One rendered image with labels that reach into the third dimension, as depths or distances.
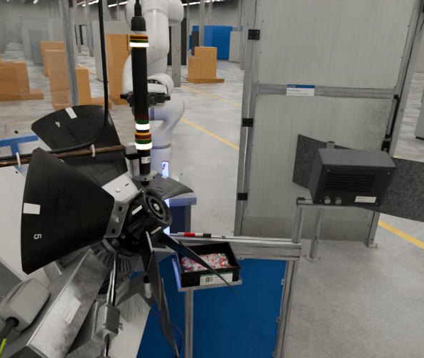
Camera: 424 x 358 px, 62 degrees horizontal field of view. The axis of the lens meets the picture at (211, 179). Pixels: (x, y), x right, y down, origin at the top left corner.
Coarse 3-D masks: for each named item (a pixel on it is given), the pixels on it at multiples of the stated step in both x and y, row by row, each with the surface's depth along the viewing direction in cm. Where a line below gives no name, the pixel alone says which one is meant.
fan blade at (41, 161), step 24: (48, 168) 66; (72, 168) 71; (24, 192) 62; (48, 192) 66; (72, 192) 71; (96, 192) 77; (24, 216) 61; (48, 216) 66; (72, 216) 71; (96, 216) 77; (24, 240) 61; (48, 240) 66; (72, 240) 72; (96, 240) 80; (24, 264) 61
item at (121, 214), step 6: (114, 204) 83; (120, 204) 85; (126, 204) 87; (114, 210) 83; (126, 210) 87; (114, 216) 84; (120, 216) 86; (114, 222) 85; (120, 222) 86; (108, 228) 83; (114, 228) 85; (120, 228) 87; (108, 234) 84; (114, 234) 86
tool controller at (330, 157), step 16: (320, 160) 129; (336, 160) 128; (352, 160) 128; (368, 160) 128; (384, 160) 128; (320, 176) 129; (336, 176) 128; (352, 176) 128; (368, 176) 127; (384, 176) 127; (320, 192) 133; (336, 192) 133; (352, 192) 132; (368, 192) 132; (384, 192) 132
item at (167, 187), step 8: (160, 176) 123; (136, 184) 113; (152, 184) 115; (160, 184) 115; (168, 184) 118; (176, 184) 121; (160, 192) 109; (168, 192) 111; (176, 192) 113; (184, 192) 117
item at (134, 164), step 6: (126, 144) 93; (126, 150) 92; (132, 150) 93; (126, 156) 93; (132, 156) 93; (138, 156) 94; (132, 162) 94; (138, 162) 95; (132, 168) 95; (138, 168) 95; (132, 174) 96; (138, 174) 96; (150, 174) 97; (156, 174) 98; (144, 180) 96
